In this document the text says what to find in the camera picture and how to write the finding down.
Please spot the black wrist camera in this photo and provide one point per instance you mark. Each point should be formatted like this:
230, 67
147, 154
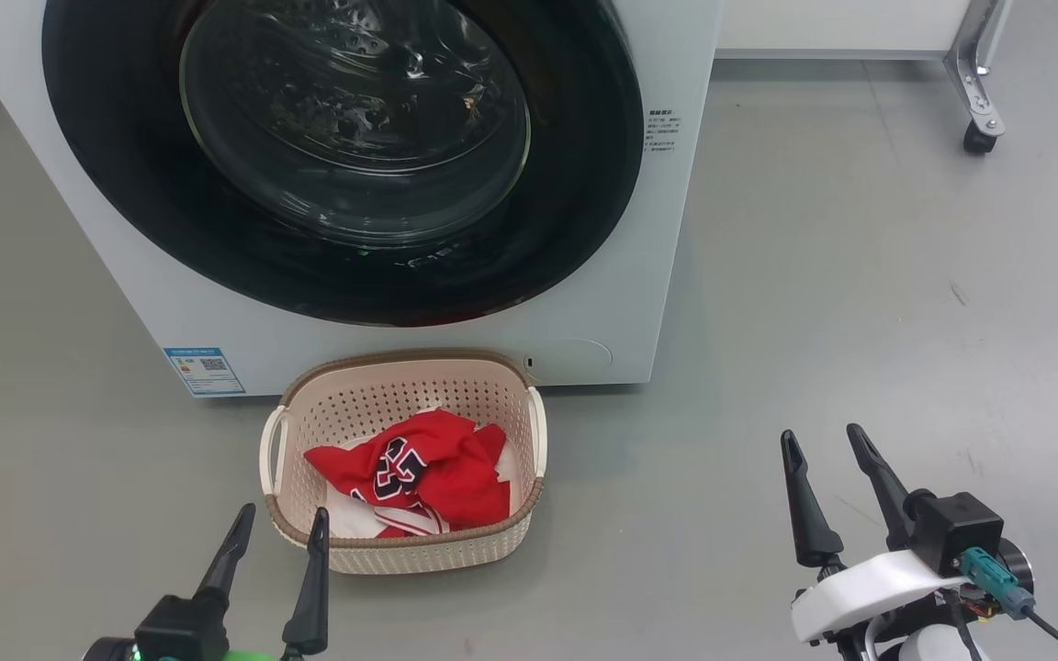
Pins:
180, 629
961, 532

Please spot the white cart with metal leg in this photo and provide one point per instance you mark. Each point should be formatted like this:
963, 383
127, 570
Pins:
979, 83

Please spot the cream perforated laundry basket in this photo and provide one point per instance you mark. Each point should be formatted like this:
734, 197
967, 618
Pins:
400, 551

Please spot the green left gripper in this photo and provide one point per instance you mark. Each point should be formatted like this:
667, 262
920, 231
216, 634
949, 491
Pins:
249, 655

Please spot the black round washing machine door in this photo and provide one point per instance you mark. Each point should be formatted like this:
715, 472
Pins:
354, 138

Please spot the white washing machine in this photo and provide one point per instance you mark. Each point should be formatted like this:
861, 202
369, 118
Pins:
639, 275

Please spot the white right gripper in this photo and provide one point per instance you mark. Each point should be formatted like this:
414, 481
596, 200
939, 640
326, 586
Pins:
860, 597

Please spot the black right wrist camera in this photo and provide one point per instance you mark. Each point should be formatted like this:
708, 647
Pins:
961, 532

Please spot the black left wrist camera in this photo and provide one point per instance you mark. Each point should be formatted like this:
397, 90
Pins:
180, 629

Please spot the blue energy label sticker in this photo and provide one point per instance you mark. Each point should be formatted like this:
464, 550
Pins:
204, 371

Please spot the red basketball jersey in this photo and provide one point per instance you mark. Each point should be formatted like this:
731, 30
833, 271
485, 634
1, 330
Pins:
446, 473

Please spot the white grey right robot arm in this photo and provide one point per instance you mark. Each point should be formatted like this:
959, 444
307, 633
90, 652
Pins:
938, 647

